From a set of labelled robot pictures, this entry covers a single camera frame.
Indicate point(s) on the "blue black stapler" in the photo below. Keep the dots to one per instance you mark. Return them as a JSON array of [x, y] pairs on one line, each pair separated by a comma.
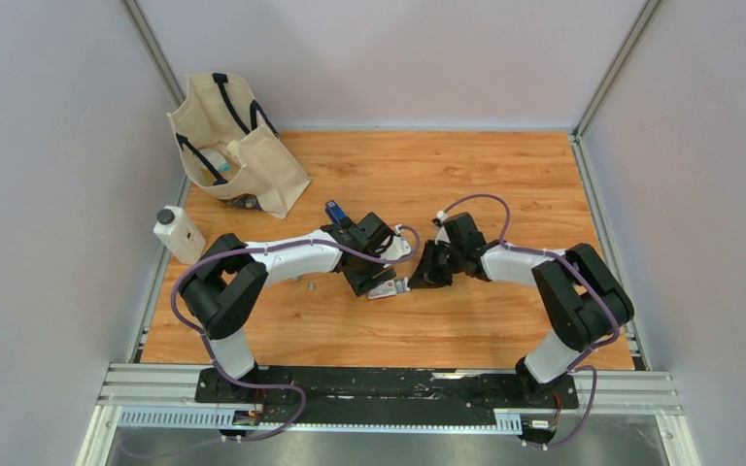
[[336, 214]]

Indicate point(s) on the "small bottle in bag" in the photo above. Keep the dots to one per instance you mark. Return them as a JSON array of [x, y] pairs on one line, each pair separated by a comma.
[[217, 160]]

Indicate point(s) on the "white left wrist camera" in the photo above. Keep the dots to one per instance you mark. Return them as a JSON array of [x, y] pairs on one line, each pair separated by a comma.
[[396, 247]]

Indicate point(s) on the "beige canvas tote bag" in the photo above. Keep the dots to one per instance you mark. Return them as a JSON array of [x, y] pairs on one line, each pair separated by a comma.
[[221, 112]]

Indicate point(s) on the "white bottle black cap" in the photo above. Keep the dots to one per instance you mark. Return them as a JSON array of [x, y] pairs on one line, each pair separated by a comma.
[[178, 233]]

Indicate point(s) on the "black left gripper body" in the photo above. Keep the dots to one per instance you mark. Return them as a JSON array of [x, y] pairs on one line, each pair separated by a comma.
[[362, 279]]

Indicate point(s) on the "red white staple box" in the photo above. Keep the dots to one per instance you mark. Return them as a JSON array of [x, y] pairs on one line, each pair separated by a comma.
[[390, 288]]

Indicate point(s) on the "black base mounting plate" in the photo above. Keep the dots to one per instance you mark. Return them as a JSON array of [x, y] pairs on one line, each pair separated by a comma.
[[385, 396]]

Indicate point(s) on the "aluminium frame rail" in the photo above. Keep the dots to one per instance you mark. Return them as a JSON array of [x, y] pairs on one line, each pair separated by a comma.
[[162, 396]]

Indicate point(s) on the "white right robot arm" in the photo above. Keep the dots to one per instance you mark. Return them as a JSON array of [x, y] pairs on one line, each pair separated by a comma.
[[585, 304]]

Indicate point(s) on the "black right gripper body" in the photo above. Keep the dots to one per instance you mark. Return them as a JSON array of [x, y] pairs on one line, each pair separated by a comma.
[[454, 254]]

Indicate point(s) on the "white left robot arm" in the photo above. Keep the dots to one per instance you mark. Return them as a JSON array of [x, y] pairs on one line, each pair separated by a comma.
[[222, 288]]

